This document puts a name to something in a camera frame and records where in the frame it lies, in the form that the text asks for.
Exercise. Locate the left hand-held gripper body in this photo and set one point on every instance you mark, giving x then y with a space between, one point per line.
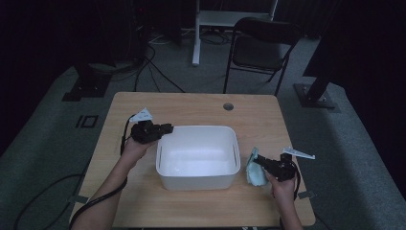
145 132

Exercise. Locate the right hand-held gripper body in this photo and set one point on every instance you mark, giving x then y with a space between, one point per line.
282 169

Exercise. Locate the light blue cleaning cloth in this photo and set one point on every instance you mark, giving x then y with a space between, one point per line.
255 174

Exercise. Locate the white plastic storage bin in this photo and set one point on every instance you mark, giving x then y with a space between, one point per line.
198 159

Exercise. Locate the person's left hand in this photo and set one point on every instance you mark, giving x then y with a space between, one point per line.
135 151

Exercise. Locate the person's right hand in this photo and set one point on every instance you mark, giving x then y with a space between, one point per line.
282 191

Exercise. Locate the grey tape piece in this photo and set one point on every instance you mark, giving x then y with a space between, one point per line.
77 199
306 194

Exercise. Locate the black metal stand base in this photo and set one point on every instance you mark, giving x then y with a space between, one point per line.
314 97
89 86

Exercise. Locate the black folding chair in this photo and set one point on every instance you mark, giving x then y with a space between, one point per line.
260 51

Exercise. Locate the white desk frame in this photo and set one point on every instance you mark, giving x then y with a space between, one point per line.
223 18

